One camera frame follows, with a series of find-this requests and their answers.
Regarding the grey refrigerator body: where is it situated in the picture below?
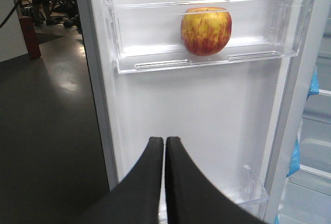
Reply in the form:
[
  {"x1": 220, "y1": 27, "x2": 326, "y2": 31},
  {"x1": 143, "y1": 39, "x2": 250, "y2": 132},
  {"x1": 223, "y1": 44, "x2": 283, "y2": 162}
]
[{"x1": 275, "y1": 0, "x2": 330, "y2": 223}]

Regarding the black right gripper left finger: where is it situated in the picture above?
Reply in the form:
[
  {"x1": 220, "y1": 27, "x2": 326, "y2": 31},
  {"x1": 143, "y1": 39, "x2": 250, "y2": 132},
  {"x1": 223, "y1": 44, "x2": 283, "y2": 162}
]
[{"x1": 77, "y1": 137, "x2": 163, "y2": 223}]

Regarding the red table leg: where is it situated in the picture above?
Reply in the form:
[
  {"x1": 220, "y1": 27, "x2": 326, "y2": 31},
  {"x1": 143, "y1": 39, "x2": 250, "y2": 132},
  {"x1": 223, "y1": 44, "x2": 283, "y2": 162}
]
[{"x1": 19, "y1": 17, "x2": 41, "y2": 59}]

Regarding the white fridge door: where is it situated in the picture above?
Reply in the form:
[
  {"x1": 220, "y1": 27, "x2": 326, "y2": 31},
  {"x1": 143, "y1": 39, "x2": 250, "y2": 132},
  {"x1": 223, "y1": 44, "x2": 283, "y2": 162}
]
[{"x1": 78, "y1": 0, "x2": 314, "y2": 223}]

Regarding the clear upper door bin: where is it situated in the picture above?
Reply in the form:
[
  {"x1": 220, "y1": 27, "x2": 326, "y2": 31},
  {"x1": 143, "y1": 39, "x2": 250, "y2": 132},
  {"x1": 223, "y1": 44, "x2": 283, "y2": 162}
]
[{"x1": 104, "y1": 0, "x2": 313, "y2": 74}]

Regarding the clear middle door bin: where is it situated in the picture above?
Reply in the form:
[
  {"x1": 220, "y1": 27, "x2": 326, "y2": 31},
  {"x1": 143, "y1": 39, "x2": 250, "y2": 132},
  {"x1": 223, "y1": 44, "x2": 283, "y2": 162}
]
[{"x1": 157, "y1": 164, "x2": 271, "y2": 222}]

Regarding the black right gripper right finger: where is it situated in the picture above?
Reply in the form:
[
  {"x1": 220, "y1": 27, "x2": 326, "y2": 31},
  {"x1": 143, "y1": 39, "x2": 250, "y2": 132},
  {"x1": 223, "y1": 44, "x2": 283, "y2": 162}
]
[{"x1": 165, "y1": 137, "x2": 264, "y2": 223}]

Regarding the clear door bin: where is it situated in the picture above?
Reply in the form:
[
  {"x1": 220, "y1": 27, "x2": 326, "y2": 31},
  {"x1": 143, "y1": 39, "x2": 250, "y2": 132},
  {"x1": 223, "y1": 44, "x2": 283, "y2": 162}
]
[
  {"x1": 157, "y1": 164, "x2": 271, "y2": 222},
  {"x1": 104, "y1": 0, "x2": 313, "y2": 74}
]

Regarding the red yellow apple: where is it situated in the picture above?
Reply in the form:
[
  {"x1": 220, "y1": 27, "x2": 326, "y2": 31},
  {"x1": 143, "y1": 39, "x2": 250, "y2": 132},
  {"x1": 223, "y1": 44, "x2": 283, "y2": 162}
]
[{"x1": 180, "y1": 7, "x2": 232, "y2": 56}]

